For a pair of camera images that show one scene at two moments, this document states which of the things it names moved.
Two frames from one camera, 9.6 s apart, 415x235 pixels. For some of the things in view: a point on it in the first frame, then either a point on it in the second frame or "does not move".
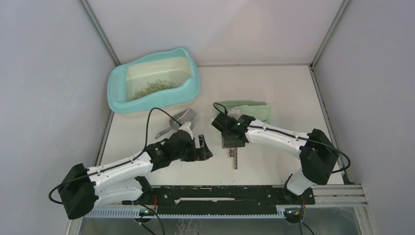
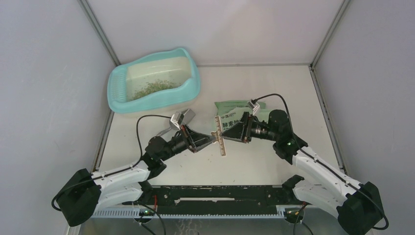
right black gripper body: [226, 142] to [257, 129]
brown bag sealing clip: [233, 153] to [218, 136]
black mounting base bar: [227, 199] does not move
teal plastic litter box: [162, 81] does not move
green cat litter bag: [261, 111] does not move
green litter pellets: [154, 86] does not move
